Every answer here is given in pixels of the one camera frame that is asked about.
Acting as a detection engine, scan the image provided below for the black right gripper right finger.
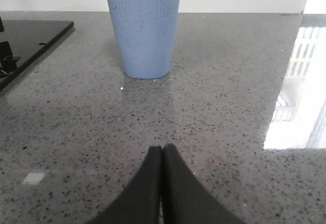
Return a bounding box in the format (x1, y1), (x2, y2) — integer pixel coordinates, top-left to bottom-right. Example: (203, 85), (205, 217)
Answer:
(161, 144), (244, 223)

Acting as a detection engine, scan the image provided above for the black glass gas cooktop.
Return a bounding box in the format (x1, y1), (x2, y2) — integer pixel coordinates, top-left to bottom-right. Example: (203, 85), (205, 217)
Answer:
(1, 19), (74, 90)

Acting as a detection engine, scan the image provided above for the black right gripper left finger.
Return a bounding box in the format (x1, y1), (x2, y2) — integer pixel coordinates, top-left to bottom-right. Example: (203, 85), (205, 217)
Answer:
(88, 146), (162, 223)

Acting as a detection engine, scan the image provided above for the black pan support grate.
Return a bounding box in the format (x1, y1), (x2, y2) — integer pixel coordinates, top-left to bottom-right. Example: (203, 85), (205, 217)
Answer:
(0, 16), (21, 78)

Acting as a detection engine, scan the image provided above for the light blue ribbed cup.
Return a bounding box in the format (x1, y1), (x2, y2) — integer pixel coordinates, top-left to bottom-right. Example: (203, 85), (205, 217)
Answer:
(107, 0), (179, 79)

